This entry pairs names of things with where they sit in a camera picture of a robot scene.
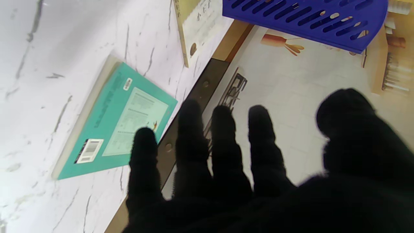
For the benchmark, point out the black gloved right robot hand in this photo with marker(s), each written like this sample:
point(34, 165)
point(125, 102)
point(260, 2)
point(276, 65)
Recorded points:
point(291, 207)

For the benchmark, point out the teal book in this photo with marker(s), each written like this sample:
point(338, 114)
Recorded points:
point(110, 123)

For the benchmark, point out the blue perforated plastic file rack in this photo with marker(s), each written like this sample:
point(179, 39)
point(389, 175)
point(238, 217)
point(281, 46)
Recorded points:
point(291, 19)

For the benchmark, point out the beige and white book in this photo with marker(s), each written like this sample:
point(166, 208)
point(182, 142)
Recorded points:
point(203, 29)

